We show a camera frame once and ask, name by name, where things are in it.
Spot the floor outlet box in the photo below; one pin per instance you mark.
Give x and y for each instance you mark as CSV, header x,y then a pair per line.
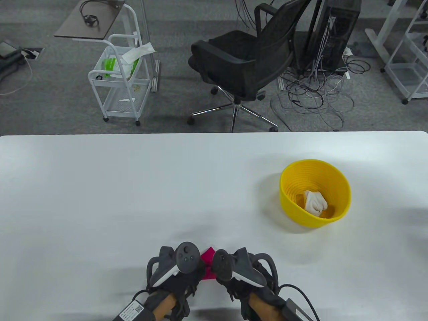
x,y
31,53

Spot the white metal rack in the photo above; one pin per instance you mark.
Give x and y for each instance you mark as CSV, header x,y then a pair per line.
x,y
396,82

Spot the white power strip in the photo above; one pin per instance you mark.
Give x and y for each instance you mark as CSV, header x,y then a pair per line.
x,y
347,51

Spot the person's left hand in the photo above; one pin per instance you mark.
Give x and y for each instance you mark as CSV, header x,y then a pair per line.
x,y
185,282

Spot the person's right forearm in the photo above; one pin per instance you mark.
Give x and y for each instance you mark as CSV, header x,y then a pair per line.
x,y
264,307

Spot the white desk leg frame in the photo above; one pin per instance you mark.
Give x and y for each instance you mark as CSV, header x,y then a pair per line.
x,y
376,43

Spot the person's right hand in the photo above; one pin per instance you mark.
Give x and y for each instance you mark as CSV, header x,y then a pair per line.
x,y
240,288

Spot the black office chair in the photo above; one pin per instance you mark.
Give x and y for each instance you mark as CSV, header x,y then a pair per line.
x,y
234,57

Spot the white rolling cart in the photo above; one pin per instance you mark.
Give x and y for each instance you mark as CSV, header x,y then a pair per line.
x,y
117,107

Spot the person's left forearm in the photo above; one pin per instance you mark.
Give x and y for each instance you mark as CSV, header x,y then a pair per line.
x,y
167,304

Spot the grey side table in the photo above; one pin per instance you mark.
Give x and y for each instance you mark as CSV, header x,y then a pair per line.
x,y
77,28

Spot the yellow ribbed basket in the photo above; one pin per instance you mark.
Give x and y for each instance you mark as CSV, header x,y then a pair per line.
x,y
297,180

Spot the green packet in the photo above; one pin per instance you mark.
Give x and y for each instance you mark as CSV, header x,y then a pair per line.
x,y
109,65

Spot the grey and white controller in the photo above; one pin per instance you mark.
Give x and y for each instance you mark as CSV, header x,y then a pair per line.
x,y
188,256
222,264

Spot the white paper sheet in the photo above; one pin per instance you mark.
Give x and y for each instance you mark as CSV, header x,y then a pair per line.
x,y
140,51

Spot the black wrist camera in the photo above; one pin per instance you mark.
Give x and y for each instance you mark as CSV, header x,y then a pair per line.
x,y
246,309
182,309

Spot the black computer tower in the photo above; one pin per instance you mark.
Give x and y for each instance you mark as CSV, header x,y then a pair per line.
x,y
344,30

